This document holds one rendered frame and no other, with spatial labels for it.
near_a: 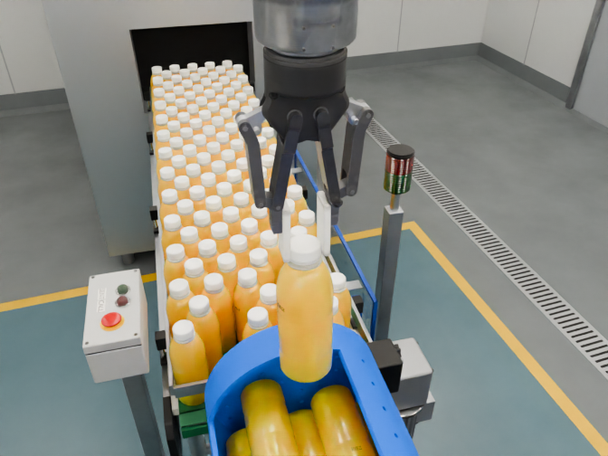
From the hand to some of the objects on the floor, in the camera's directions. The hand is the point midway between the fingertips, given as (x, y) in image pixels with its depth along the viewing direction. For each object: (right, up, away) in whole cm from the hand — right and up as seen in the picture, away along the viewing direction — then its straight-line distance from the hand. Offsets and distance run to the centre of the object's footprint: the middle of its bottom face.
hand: (304, 228), depth 60 cm
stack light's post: (+22, -85, +135) cm, 161 cm away
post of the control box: (-37, -104, +108) cm, 155 cm away
